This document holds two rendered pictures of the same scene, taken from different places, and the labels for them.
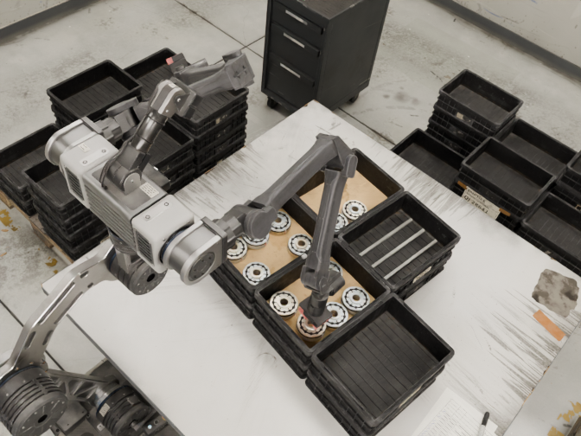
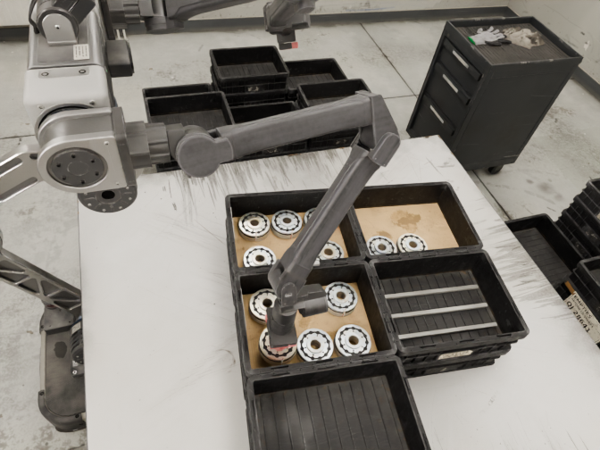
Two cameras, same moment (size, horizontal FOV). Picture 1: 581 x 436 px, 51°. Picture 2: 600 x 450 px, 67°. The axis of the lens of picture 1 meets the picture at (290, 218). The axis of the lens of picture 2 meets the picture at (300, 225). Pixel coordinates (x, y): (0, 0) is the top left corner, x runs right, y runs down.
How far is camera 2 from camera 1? 98 cm
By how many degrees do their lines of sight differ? 18
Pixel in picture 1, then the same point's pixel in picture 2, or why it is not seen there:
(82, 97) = (239, 69)
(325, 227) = (320, 219)
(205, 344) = (174, 309)
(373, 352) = (337, 417)
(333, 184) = (353, 166)
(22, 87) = not seen: hidden behind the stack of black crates
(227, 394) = (158, 373)
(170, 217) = (70, 86)
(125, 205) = (37, 54)
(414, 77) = (569, 176)
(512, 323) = not seen: outside the picture
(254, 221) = (187, 145)
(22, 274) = not seen: hidden behind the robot
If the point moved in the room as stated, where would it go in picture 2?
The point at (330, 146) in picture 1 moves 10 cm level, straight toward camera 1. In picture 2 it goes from (363, 105) to (333, 127)
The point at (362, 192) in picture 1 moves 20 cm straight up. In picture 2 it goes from (434, 233) to (455, 195)
